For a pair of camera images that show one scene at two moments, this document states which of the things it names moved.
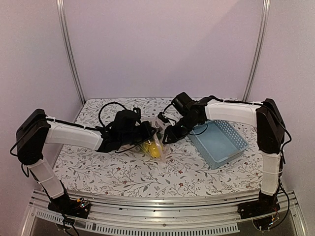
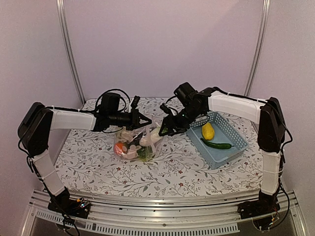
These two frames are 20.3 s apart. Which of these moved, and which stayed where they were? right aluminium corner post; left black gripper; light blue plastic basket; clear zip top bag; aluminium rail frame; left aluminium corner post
Moved: left black gripper; clear zip top bag
Stayed: left aluminium corner post; aluminium rail frame; right aluminium corner post; light blue plastic basket
